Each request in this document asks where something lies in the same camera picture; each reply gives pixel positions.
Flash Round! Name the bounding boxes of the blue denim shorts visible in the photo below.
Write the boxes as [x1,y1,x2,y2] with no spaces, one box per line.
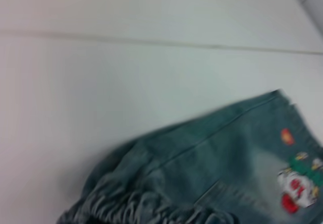
[57,89,323,224]

